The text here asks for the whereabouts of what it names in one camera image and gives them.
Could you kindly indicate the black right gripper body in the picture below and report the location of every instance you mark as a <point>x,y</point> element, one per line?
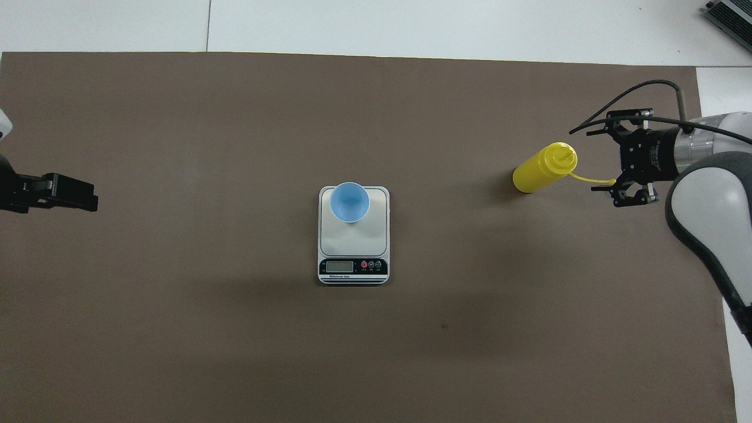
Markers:
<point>649,155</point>

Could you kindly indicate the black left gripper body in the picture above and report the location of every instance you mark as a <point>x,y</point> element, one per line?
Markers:
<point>10,188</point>

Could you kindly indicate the yellow squeeze bottle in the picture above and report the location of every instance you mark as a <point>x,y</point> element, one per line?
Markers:
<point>534,173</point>

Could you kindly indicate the blue plastic cup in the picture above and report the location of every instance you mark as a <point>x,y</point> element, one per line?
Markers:
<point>349,202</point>

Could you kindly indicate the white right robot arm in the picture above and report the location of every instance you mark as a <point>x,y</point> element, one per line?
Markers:
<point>705,205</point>

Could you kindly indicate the silver digital kitchen scale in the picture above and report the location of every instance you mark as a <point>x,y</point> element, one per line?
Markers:
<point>352,241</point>

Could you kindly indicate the grey ribbed metal device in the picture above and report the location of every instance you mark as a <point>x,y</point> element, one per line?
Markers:
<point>734,14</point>

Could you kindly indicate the brown table mat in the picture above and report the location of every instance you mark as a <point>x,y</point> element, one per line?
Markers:
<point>264,364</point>

